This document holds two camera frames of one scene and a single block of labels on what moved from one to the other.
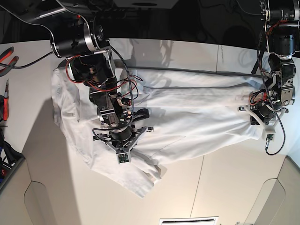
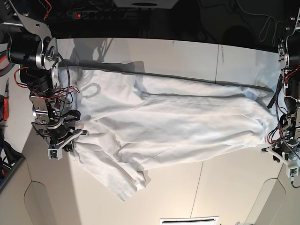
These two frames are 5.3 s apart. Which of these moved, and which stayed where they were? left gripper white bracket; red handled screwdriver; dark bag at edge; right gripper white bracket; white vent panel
Moved: right gripper white bracket; left gripper white bracket
Stayed: dark bag at edge; red handled screwdriver; white vent panel
